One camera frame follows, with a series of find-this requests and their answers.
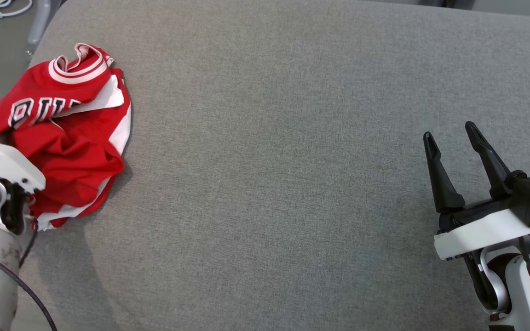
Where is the grey fabric sofa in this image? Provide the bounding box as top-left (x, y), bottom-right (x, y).
top-left (10, 0), bottom-right (530, 331)

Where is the white cable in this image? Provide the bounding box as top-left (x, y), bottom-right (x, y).
top-left (0, 0), bottom-right (34, 22)

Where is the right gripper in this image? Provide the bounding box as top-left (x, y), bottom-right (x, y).
top-left (423, 121), bottom-right (530, 262)

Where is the grey metal leg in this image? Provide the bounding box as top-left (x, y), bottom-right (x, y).
top-left (26, 0), bottom-right (66, 57)

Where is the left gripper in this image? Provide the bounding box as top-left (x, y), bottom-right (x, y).
top-left (0, 140), bottom-right (46, 194)

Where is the red shorts white trim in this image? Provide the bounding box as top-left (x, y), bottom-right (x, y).
top-left (11, 69), bottom-right (133, 231)

